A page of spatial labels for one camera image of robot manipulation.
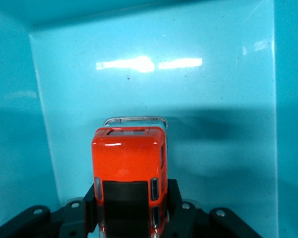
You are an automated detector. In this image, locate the blue plastic box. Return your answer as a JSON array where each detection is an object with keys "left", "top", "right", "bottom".
[{"left": 0, "top": 0, "right": 298, "bottom": 238}]

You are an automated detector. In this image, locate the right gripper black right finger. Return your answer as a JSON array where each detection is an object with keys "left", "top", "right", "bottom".
[{"left": 163, "top": 178, "right": 202, "bottom": 238}]

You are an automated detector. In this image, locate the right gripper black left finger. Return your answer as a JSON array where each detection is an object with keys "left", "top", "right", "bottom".
[{"left": 59, "top": 183, "right": 99, "bottom": 238}]

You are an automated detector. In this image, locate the orange toy bus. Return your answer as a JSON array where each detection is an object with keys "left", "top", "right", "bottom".
[{"left": 91, "top": 116, "right": 169, "bottom": 238}]

